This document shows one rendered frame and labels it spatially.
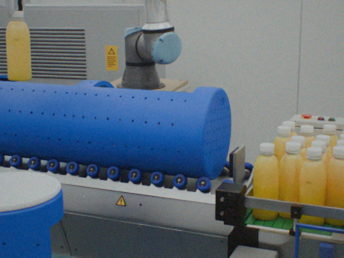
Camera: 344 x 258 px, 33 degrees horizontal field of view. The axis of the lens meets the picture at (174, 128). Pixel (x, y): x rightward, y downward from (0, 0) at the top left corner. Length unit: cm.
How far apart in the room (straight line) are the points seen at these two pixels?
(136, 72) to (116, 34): 121
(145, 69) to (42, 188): 84
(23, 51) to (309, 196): 94
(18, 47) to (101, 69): 166
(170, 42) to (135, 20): 129
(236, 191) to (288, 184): 16
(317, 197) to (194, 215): 38
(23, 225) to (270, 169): 65
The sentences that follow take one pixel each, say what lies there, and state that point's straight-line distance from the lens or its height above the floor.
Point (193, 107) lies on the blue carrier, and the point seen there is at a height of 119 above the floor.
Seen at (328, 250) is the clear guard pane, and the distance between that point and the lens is 149.
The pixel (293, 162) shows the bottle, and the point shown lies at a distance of 159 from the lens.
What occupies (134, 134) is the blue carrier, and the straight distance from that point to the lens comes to 171.
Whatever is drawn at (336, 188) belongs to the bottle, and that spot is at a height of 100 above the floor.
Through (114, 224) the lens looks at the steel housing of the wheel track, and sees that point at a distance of 185.
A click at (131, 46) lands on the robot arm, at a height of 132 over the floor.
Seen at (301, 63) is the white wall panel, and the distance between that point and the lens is 443.
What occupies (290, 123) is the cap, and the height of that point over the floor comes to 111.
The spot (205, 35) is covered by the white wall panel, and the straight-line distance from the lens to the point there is 452.
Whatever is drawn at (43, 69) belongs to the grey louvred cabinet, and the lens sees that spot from 359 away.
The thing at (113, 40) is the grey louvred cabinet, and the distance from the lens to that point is 338.
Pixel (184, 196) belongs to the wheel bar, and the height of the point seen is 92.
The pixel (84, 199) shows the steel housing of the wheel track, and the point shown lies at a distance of 187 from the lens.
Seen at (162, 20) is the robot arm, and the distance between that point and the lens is 205.
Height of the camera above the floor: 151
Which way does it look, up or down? 13 degrees down
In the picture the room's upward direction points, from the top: straight up
